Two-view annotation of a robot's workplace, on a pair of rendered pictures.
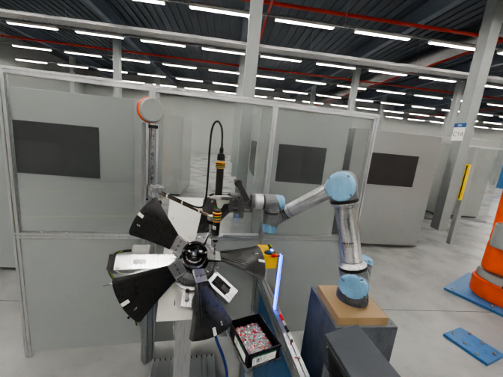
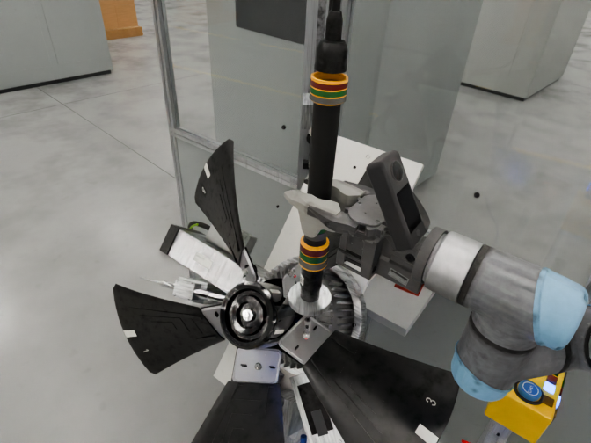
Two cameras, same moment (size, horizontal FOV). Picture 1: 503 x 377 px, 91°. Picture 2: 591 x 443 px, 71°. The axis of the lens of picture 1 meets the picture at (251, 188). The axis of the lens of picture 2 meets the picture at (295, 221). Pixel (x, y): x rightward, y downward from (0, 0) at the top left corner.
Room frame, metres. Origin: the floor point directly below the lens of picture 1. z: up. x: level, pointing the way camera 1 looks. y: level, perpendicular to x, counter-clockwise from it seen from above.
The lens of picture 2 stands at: (0.78, -0.19, 1.79)
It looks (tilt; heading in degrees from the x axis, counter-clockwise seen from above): 35 degrees down; 48
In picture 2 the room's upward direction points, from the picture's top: 3 degrees clockwise
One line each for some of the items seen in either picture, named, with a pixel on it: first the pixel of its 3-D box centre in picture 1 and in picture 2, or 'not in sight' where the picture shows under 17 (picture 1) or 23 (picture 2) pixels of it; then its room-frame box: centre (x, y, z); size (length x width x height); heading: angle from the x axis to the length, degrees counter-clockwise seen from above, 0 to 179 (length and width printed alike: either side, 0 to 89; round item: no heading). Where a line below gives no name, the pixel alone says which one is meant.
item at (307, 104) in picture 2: (156, 191); (315, 110); (1.55, 0.61, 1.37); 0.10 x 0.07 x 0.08; 47
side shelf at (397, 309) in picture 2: not in sight; (370, 282); (1.64, 0.38, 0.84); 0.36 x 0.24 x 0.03; 102
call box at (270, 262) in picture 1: (266, 256); (524, 390); (1.49, -0.14, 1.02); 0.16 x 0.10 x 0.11; 12
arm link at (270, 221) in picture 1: (271, 220); (502, 351); (1.20, -0.12, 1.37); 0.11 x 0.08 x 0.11; 152
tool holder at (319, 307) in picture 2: (215, 227); (310, 274); (1.13, 0.16, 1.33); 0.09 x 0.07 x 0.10; 47
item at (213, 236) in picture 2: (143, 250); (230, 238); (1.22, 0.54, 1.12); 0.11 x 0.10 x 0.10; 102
